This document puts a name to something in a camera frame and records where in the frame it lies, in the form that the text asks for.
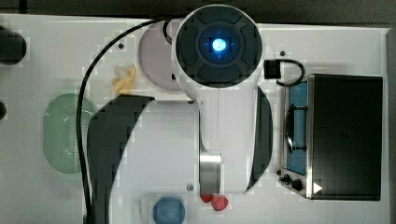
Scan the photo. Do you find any red strawberry toy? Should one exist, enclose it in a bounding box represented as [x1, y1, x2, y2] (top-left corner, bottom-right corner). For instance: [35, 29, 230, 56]
[201, 194, 214, 203]
[211, 195, 229, 212]

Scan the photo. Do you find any black toaster oven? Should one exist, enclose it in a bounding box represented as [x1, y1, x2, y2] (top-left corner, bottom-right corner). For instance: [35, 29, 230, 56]
[279, 74, 383, 201]

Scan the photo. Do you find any black cylinder holder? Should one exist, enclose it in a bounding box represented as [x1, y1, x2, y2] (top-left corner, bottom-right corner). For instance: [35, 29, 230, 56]
[0, 26, 27, 65]

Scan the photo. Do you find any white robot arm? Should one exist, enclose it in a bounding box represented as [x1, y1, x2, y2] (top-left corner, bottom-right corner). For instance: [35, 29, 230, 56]
[87, 5, 273, 224]

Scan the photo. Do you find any blue cup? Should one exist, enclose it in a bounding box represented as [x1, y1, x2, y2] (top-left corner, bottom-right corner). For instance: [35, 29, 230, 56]
[152, 196, 186, 224]

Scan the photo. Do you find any lilac round plate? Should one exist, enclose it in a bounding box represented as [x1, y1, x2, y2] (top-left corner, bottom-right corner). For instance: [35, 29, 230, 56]
[138, 21, 180, 91]

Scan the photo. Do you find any green oval colander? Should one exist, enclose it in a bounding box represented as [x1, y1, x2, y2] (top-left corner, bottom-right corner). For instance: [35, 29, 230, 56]
[43, 93, 81, 174]

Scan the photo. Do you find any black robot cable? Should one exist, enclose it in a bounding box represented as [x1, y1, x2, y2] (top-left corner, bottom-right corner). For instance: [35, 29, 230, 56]
[76, 19, 163, 224]

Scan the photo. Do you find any peeled banana toy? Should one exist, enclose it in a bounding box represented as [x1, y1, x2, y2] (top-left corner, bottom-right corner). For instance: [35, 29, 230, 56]
[110, 64, 137, 95]

